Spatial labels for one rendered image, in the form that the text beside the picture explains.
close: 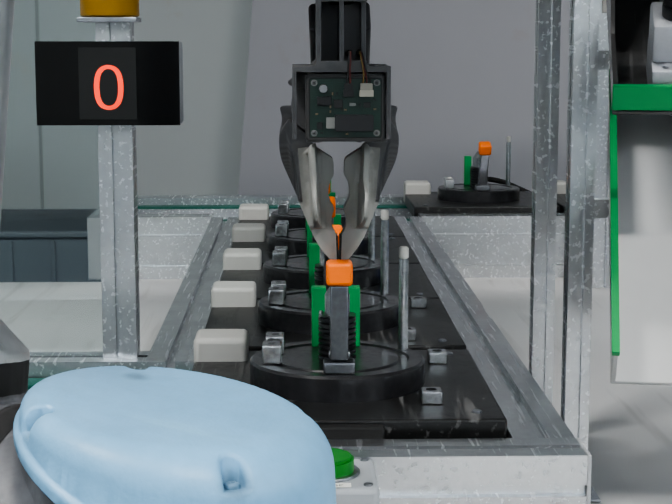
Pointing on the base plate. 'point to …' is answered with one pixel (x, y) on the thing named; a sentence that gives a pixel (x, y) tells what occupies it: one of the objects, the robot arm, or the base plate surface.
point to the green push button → (344, 464)
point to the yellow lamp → (109, 8)
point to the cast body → (660, 43)
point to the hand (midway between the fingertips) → (338, 245)
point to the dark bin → (633, 61)
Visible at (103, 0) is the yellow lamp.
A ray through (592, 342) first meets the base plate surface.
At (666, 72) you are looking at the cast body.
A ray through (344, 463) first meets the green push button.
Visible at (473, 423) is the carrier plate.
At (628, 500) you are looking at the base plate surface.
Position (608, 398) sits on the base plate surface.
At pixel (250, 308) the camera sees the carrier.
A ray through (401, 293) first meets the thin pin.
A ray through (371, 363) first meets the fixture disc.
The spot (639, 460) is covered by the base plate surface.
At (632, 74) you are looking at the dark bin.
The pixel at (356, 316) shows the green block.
